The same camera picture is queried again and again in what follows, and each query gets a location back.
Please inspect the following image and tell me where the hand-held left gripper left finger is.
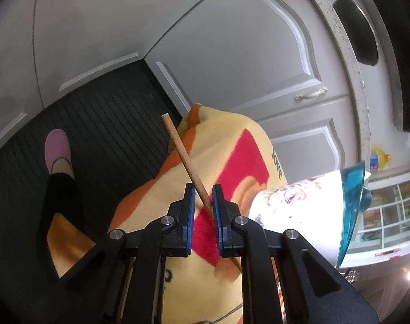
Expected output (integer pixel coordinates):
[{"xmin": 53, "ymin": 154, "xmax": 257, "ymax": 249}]
[{"xmin": 58, "ymin": 183, "xmax": 196, "ymax": 324}]

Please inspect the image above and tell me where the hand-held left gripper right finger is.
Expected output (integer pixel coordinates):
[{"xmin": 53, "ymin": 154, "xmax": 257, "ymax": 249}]
[{"xmin": 212, "ymin": 184, "xmax": 382, "ymax": 324}]

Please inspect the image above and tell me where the light wooden chopstick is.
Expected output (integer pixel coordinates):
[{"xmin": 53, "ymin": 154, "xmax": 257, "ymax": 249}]
[{"xmin": 160, "ymin": 114, "xmax": 215, "ymax": 217}]

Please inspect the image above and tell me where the white floral utensil container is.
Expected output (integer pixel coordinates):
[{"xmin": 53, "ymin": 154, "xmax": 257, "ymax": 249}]
[{"xmin": 249, "ymin": 160, "xmax": 372, "ymax": 267}]

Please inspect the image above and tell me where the orange yellow red printed blanket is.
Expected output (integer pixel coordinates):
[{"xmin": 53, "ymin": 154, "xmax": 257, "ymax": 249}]
[{"xmin": 46, "ymin": 103, "xmax": 288, "ymax": 324}]

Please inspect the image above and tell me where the person's black trouser leg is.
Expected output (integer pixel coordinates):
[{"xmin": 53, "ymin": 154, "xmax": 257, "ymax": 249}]
[{"xmin": 36, "ymin": 172, "xmax": 87, "ymax": 244}]

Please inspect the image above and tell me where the black ribbed floor mat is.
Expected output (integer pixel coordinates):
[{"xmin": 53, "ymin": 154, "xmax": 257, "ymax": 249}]
[{"xmin": 0, "ymin": 62, "xmax": 192, "ymax": 324}]

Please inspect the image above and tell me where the pink slipper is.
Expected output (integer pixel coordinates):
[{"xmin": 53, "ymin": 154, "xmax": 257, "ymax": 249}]
[{"xmin": 44, "ymin": 129, "xmax": 74, "ymax": 176}]

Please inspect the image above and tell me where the yellow oil bottle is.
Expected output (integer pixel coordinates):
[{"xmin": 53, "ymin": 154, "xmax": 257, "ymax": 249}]
[{"xmin": 370, "ymin": 147, "xmax": 392, "ymax": 173}]

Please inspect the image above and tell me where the black frying pan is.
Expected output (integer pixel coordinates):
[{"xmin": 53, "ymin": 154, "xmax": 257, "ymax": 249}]
[{"xmin": 330, "ymin": 0, "xmax": 379, "ymax": 66}]

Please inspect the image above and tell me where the black steel-framed appliance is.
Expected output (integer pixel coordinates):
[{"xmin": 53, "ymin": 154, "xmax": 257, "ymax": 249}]
[{"xmin": 357, "ymin": 0, "xmax": 410, "ymax": 136}]

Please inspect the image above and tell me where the silver cabinet handle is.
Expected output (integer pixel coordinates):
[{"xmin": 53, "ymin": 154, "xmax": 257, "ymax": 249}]
[{"xmin": 294, "ymin": 87, "xmax": 328, "ymax": 102}]

